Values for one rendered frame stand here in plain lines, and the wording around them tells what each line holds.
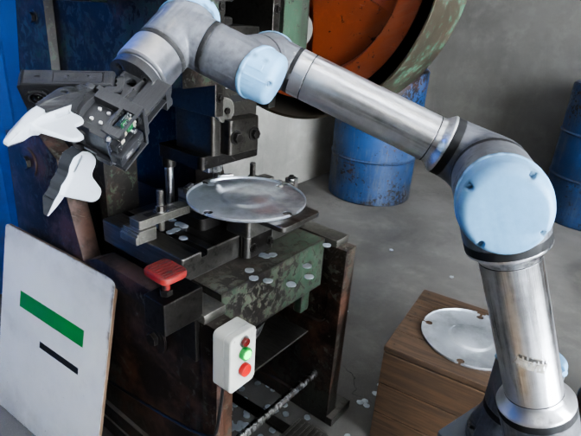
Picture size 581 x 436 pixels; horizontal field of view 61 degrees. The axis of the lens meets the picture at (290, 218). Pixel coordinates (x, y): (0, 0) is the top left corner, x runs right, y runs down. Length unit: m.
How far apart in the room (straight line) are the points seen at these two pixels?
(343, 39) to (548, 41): 2.94
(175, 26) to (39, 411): 1.28
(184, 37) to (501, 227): 0.47
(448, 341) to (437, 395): 0.16
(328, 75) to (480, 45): 3.60
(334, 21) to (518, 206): 0.91
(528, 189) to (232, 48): 0.41
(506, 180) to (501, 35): 3.68
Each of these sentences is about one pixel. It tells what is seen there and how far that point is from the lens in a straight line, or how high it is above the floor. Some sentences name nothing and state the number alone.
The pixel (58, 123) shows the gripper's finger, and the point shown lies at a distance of 0.59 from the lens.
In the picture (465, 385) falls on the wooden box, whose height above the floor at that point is 0.33.
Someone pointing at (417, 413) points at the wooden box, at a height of 0.17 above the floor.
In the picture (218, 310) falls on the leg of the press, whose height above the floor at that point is 0.64.
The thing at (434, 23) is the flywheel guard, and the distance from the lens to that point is 1.27.
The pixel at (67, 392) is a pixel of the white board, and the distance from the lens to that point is 1.56.
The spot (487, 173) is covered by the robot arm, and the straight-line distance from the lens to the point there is 0.66.
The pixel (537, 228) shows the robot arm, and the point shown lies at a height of 0.99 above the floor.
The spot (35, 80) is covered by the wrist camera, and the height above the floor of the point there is 1.12.
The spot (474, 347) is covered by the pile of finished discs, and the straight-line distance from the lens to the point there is 1.55.
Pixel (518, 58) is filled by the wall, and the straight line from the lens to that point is 4.28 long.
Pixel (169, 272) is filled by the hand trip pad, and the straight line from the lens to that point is 0.94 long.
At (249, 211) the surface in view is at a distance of 1.14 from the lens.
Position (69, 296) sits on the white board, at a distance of 1.44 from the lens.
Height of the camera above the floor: 1.23
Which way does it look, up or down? 24 degrees down
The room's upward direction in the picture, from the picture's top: 4 degrees clockwise
